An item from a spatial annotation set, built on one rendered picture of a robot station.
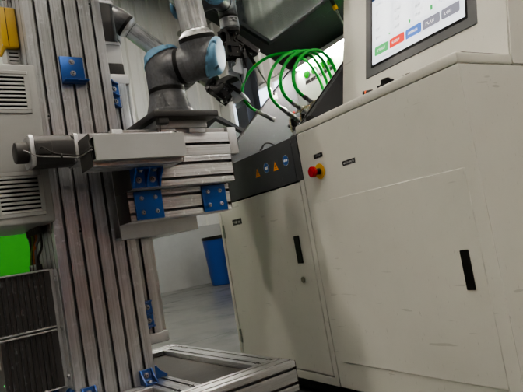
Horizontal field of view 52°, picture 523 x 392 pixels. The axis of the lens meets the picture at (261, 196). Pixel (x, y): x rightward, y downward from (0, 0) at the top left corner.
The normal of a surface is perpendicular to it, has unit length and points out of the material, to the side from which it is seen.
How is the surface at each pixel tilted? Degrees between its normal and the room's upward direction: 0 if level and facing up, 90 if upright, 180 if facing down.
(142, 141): 90
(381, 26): 76
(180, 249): 90
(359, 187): 90
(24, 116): 90
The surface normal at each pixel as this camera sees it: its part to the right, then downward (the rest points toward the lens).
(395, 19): -0.86, -0.13
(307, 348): -0.85, 0.11
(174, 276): 0.58, -0.16
